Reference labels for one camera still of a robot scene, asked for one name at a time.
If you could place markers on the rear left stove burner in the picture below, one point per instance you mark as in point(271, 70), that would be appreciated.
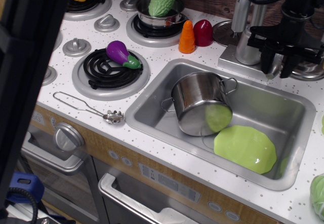
point(89, 9)

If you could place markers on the small steel saucepan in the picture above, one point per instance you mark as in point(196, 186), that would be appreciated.
point(173, 17)

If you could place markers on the silver dishwasher handle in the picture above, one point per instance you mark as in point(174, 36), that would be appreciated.
point(136, 209)

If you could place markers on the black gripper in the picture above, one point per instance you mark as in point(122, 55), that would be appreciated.
point(289, 37)

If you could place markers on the blue clamp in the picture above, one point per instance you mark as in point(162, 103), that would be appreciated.
point(23, 184)

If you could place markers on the silver sink basin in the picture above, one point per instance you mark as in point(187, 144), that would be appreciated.
point(284, 117)

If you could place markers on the silver stove knob front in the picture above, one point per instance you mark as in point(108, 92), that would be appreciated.
point(76, 47)

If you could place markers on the steel lid behind faucet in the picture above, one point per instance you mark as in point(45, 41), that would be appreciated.
point(224, 35)

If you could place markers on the orange toy carrot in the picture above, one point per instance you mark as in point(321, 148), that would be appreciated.
point(187, 39)

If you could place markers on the purple toy eggplant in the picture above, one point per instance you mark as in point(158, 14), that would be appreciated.
point(118, 52)

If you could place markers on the silver faucet lever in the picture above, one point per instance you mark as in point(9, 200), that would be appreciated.
point(275, 67)

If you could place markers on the red toy pepper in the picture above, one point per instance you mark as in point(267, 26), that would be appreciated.
point(203, 33)

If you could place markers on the steel pot lid right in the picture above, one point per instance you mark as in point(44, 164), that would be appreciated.
point(307, 71)

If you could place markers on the silver stove knob rear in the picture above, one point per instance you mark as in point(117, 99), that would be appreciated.
point(128, 5)

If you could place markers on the black stove burner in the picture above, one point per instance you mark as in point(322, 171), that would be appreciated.
point(97, 76)
point(151, 37)

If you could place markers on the metal pasta spoon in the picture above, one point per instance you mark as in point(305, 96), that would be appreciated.
point(111, 117)

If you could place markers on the green toy cabbage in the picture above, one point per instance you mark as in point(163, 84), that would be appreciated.
point(316, 195)

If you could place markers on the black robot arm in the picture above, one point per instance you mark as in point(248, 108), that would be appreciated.
point(31, 27)

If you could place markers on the silver oven door handle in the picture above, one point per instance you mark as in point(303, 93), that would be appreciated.
point(69, 167)

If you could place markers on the silver oven dial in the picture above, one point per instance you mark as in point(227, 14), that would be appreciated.
point(67, 138)

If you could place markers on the front black stove burner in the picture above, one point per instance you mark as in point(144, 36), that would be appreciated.
point(97, 76)

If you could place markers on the rear black stove burner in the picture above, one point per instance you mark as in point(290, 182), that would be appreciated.
point(151, 37)

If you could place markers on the stainless steel pot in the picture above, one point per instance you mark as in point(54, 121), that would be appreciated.
point(201, 104)

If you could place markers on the green plastic plate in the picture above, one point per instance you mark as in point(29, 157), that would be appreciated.
point(246, 147)

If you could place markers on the silver stove knob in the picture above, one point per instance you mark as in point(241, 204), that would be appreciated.
point(128, 5)
point(50, 76)
point(76, 47)
point(106, 24)

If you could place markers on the silver toy faucet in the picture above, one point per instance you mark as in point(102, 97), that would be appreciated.
point(241, 58)

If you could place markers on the green toy bitter melon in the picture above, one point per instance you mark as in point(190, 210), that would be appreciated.
point(160, 8)

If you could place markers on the silver stove knob left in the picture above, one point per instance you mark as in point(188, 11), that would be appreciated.
point(50, 76)

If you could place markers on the silver stove knob middle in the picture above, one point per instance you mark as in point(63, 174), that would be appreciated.
point(106, 24)

